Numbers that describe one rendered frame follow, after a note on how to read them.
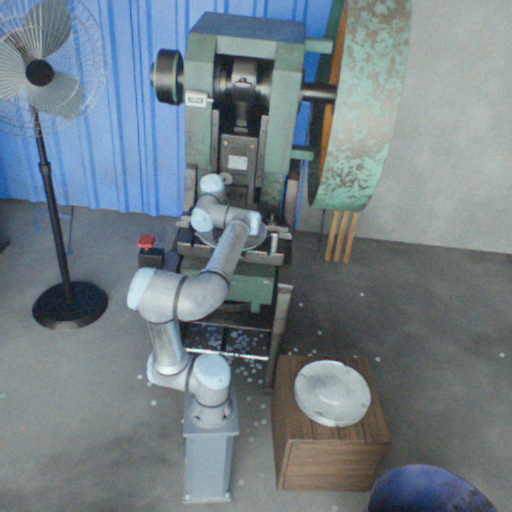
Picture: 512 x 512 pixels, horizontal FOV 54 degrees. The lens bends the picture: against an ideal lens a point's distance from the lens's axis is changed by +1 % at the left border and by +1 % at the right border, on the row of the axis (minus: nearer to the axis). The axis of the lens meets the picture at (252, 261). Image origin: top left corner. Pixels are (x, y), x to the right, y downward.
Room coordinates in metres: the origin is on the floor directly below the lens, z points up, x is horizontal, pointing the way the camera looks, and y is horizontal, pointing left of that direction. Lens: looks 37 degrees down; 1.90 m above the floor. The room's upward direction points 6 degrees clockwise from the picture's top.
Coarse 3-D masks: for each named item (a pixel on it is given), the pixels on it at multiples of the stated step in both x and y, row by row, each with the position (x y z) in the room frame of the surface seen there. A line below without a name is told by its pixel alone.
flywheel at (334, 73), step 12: (336, 36) 2.15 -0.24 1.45; (336, 48) 2.10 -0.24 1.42; (336, 60) 2.11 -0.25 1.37; (336, 72) 2.11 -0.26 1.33; (336, 84) 1.84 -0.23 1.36; (336, 96) 1.78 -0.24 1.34; (324, 108) 2.13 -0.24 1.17; (324, 120) 2.05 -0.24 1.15; (324, 132) 2.01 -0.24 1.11; (324, 144) 1.97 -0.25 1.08; (324, 156) 1.91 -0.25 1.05
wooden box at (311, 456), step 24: (288, 360) 1.41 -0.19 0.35; (312, 360) 1.43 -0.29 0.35; (336, 360) 1.44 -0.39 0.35; (360, 360) 1.45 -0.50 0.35; (288, 384) 1.29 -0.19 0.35; (288, 408) 1.17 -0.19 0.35; (288, 432) 1.07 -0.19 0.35; (312, 432) 1.09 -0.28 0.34; (336, 432) 1.09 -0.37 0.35; (360, 432) 1.10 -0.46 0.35; (384, 432) 1.11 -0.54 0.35; (288, 456) 1.04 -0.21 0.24; (312, 456) 1.05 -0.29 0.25; (336, 456) 1.06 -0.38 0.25; (360, 456) 1.07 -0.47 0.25; (384, 456) 1.08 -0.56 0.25; (288, 480) 1.04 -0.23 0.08; (312, 480) 1.05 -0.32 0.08; (336, 480) 1.06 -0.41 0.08; (360, 480) 1.07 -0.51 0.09
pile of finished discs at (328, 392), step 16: (304, 368) 1.35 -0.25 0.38; (320, 368) 1.36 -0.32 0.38; (336, 368) 1.37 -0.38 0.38; (304, 384) 1.27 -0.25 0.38; (320, 384) 1.28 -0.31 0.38; (336, 384) 1.28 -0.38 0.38; (352, 384) 1.30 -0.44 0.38; (304, 400) 1.20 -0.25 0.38; (320, 400) 1.20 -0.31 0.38; (336, 400) 1.21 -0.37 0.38; (352, 400) 1.22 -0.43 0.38; (368, 400) 1.23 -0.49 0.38; (320, 416) 1.13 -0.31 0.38; (336, 416) 1.14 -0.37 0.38; (352, 416) 1.15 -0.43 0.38
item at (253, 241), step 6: (264, 228) 1.73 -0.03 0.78; (198, 234) 1.63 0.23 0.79; (204, 234) 1.64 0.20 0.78; (210, 234) 1.65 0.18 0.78; (252, 234) 1.68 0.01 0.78; (258, 234) 1.68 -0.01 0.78; (264, 234) 1.69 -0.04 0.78; (204, 240) 1.60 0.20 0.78; (210, 240) 1.60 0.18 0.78; (252, 240) 1.64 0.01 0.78; (258, 240) 1.64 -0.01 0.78; (216, 246) 1.57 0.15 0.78; (246, 246) 1.59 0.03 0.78; (252, 246) 1.59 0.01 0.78
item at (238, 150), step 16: (224, 128) 1.80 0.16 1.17; (240, 128) 1.78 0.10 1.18; (256, 128) 1.83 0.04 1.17; (224, 144) 1.73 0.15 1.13; (240, 144) 1.74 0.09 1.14; (256, 144) 1.73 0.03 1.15; (224, 160) 1.74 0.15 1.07; (240, 160) 1.73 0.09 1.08; (256, 160) 1.74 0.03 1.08; (224, 176) 1.72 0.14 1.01; (240, 176) 1.73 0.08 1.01; (240, 192) 1.70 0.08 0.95
